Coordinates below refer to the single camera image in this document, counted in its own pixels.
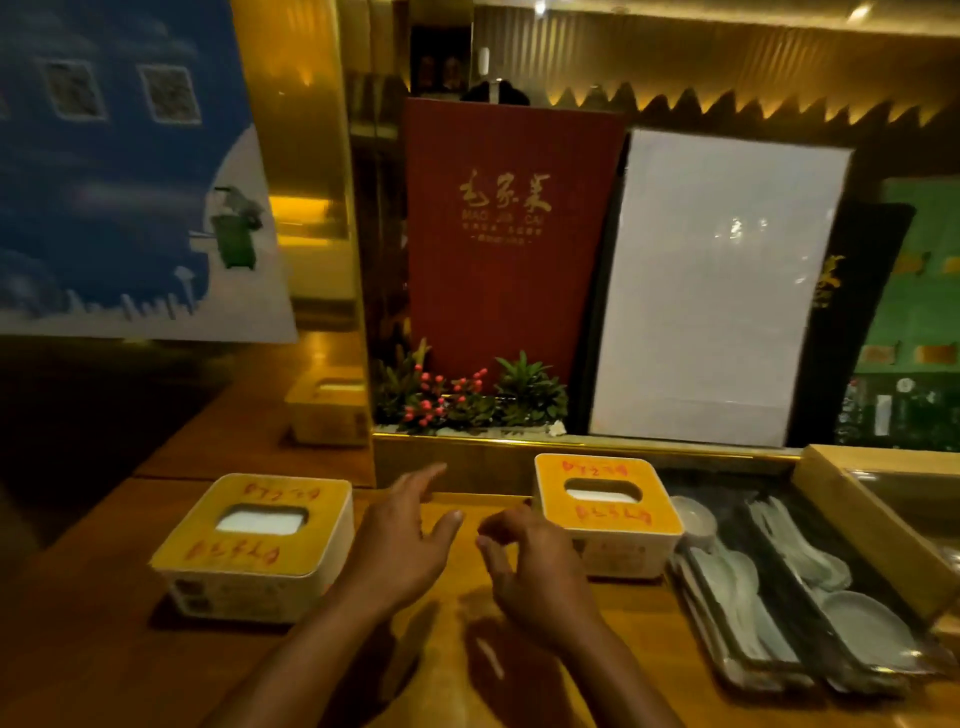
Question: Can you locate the person's right forearm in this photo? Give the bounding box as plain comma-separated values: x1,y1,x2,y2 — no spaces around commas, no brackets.
552,613,688,728

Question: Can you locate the yellow-topped white tissue box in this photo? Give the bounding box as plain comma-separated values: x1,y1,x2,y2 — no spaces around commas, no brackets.
531,452,686,582
148,471,356,626

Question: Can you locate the white ceramic spoon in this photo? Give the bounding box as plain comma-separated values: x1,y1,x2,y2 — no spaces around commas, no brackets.
690,547,801,666
748,496,854,594

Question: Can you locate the person's left hand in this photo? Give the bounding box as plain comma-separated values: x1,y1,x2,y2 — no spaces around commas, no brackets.
336,462,467,625

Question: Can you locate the person's left forearm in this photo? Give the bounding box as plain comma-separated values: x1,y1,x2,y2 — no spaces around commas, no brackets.
199,589,430,728

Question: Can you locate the white laminated sheet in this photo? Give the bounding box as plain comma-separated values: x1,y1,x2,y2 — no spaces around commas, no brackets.
588,128,854,449

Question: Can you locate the black menu book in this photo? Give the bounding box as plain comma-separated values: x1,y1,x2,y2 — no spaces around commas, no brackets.
786,199,917,449

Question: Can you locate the gold planter ledge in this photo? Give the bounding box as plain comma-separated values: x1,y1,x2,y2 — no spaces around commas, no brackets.
372,429,804,498

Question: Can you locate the black tray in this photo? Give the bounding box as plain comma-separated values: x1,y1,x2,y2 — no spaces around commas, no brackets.
741,491,957,696
672,546,817,693

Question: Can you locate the white oval dish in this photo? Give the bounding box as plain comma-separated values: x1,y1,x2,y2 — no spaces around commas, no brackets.
822,590,925,674

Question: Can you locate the green poster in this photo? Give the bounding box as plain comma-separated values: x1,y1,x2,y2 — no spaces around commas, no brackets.
834,177,960,453

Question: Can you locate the green plant with red berries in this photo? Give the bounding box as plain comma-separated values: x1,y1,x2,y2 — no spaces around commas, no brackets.
373,339,570,436

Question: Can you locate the small white round dish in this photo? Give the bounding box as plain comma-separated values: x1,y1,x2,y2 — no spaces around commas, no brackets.
669,495,720,551

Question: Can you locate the blue and white poster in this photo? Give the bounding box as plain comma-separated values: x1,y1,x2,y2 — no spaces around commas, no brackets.
0,0,300,345

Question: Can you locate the light wooden box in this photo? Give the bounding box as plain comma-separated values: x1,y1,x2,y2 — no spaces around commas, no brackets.
790,443,960,625

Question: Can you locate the red menu book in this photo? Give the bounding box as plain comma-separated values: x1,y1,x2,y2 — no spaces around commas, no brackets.
405,97,628,391

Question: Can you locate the person's right hand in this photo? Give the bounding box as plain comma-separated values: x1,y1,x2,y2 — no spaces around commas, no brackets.
475,503,603,659

